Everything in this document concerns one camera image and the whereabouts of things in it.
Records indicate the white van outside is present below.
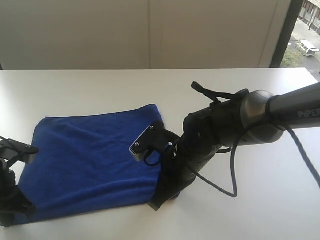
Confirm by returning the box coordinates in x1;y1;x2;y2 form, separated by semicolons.
297;40;320;57

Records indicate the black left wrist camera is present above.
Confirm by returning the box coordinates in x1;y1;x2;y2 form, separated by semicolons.
0;136;39;164

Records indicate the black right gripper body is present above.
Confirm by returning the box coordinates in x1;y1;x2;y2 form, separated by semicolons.
154;139;220;198

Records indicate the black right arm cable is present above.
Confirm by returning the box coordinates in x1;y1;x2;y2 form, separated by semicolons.
191;81;320;198

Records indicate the blue microfiber towel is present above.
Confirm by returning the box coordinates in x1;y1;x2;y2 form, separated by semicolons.
14;104;162;225

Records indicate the dark window frame post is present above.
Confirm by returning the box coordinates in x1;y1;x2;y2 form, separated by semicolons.
269;0;304;68

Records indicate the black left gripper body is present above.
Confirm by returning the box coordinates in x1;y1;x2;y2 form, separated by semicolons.
0;158;25;220

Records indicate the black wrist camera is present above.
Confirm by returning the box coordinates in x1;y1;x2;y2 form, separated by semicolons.
129;121;180;167
0;136;39;164

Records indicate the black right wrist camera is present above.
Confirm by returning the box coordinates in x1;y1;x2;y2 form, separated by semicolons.
129;121;180;167

